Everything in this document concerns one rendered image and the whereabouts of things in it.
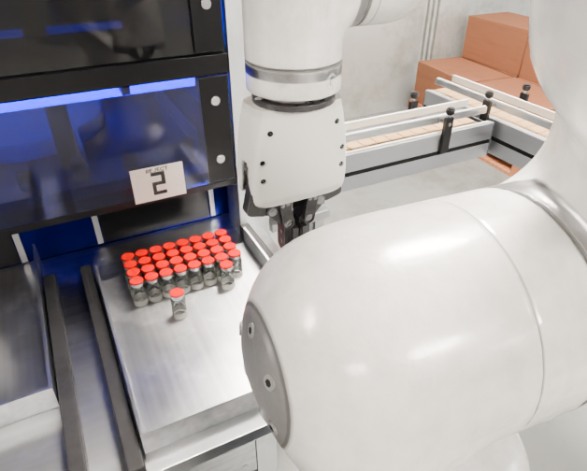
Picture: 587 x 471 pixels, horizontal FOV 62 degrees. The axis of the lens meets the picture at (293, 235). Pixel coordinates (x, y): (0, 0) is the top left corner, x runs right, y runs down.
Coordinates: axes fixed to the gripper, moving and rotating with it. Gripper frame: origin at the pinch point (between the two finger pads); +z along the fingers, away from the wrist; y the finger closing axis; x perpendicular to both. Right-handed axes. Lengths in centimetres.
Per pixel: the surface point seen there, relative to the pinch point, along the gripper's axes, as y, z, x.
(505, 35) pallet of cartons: -268, 46, -211
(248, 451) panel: -4, 92, -34
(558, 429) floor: -99, 111, -8
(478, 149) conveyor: -77, 24, -45
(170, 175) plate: 5.0, 7.5, -34.6
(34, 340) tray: 30.2, 22.2, -22.0
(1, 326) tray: 34.4, 22.2, -27.3
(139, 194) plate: 10.4, 9.8, -34.6
